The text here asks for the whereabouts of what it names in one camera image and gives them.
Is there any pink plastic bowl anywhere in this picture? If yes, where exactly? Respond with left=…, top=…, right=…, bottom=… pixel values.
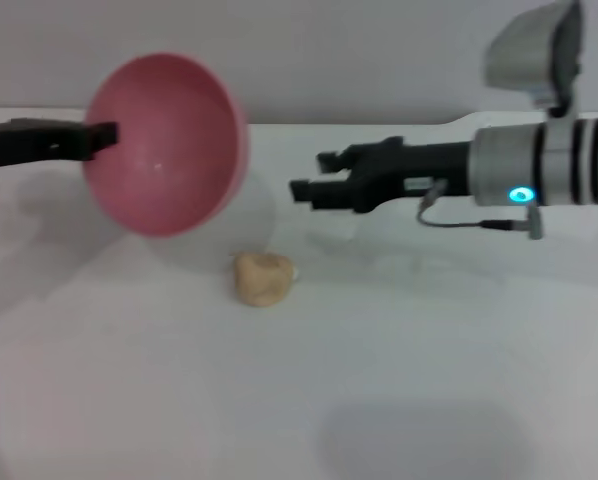
left=81, top=52, right=251, bottom=239

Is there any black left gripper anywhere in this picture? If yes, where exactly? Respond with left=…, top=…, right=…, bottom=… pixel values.
left=0, top=117, right=119, bottom=171

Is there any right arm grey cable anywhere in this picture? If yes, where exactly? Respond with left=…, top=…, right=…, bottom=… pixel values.
left=417, top=177, right=545, bottom=241

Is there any beige egg yolk pastry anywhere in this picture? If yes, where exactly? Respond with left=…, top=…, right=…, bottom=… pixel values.
left=233, top=251, right=300, bottom=309

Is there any right wrist camera housing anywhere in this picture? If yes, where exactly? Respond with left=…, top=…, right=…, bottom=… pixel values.
left=483, top=0, right=588, bottom=119

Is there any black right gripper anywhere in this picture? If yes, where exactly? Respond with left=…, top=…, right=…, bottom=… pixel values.
left=288, top=135, right=475, bottom=215

